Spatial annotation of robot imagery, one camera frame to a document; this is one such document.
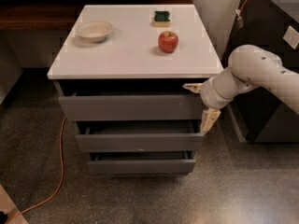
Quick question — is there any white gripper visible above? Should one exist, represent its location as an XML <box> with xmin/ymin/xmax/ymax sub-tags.
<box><xmin>183</xmin><ymin>77</ymin><xmax>233</xmax><ymax>134</ymax></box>

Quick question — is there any red apple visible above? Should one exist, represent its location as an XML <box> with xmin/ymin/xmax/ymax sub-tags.
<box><xmin>158</xmin><ymin>31</ymin><xmax>178</xmax><ymax>53</ymax></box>

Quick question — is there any grey top drawer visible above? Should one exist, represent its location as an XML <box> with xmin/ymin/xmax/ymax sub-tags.
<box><xmin>59</xmin><ymin>94</ymin><xmax>203</xmax><ymax>121</ymax></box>

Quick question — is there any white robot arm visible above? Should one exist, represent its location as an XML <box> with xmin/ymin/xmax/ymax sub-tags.
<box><xmin>183</xmin><ymin>45</ymin><xmax>299</xmax><ymax>134</ymax></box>

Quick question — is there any grey drawer cabinet white top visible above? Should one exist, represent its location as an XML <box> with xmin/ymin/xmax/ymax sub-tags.
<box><xmin>47</xmin><ymin>4</ymin><xmax>226</xmax><ymax>176</ymax></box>

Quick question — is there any green yellow sponge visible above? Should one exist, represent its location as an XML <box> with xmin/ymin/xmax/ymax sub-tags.
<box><xmin>153</xmin><ymin>11</ymin><xmax>171</xmax><ymax>27</ymax></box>

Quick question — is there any white bowl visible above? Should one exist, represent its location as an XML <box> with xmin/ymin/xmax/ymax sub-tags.
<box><xmin>76</xmin><ymin>21</ymin><xmax>112</xmax><ymax>42</ymax></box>

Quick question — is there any dark wooden shelf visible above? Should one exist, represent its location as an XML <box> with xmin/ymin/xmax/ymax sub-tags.
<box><xmin>0</xmin><ymin>0</ymin><xmax>192</xmax><ymax>31</ymax></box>

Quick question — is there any white wall outlet plate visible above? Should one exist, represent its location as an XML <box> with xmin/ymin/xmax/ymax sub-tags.
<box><xmin>283</xmin><ymin>26</ymin><xmax>299</xmax><ymax>49</ymax></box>

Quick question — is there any orange cable on floor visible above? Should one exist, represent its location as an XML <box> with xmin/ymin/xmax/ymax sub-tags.
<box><xmin>5</xmin><ymin>116</ymin><xmax>67</xmax><ymax>224</ymax></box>

